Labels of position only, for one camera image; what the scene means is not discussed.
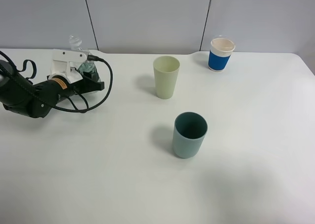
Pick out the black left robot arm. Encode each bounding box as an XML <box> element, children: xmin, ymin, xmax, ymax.
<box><xmin>0</xmin><ymin>49</ymin><xmax>113</xmax><ymax>118</ymax></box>

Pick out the pale yellow plastic cup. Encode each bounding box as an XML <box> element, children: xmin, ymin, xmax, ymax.
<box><xmin>153</xmin><ymin>56</ymin><xmax>180</xmax><ymax>99</ymax></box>

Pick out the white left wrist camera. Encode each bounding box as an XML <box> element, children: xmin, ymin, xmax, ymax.
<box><xmin>48</xmin><ymin>49</ymin><xmax>88</xmax><ymax>84</ymax></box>

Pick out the green label water bottle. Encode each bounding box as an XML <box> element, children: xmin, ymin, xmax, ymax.
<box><xmin>69</xmin><ymin>35</ymin><xmax>101</xmax><ymax>94</ymax></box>

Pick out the teal plastic cup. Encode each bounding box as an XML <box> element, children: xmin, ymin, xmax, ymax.
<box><xmin>172</xmin><ymin>112</ymin><xmax>208</xmax><ymax>159</ymax></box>

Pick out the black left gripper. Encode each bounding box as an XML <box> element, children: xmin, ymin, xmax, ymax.
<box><xmin>31</xmin><ymin>71</ymin><xmax>105</xmax><ymax>106</ymax></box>

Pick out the blue sleeve paper cup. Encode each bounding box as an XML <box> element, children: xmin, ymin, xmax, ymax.
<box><xmin>208</xmin><ymin>35</ymin><xmax>235</xmax><ymax>72</ymax></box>

